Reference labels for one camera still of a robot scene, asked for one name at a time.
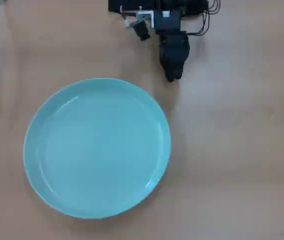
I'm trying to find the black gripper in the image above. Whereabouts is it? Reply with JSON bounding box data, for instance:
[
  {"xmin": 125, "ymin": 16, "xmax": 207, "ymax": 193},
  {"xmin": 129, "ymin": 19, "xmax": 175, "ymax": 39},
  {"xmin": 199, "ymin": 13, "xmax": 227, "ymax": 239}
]
[{"xmin": 154, "ymin": 9, "xmax": 191, "ymax": 83}]

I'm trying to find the light blue round plate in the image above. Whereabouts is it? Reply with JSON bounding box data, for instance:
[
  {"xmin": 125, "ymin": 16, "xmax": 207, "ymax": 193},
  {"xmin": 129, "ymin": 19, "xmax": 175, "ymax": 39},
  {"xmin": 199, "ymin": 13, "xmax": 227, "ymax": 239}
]
[{"xmin": 23, "ymin": 77, "xmax": 172, "ymax": 220}]

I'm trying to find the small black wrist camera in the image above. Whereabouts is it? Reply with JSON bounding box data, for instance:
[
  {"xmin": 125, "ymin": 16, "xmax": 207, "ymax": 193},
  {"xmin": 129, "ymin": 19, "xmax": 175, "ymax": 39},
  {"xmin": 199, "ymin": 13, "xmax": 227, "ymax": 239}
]
[{"xmin": 133, "ymin": 21, "xmax": 151, "ymax": 42}]

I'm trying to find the thin black cable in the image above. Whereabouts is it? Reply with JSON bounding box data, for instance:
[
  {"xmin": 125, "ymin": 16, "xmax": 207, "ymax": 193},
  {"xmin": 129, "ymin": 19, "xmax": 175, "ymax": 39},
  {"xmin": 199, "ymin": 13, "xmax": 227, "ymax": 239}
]
[
  {"xmin": 186, "ymin": 9, "xmax": 211, "ymax": 36},
  {"xmin": 201, "ymin": 0, "xmax": 221, "ymax": 15}
]

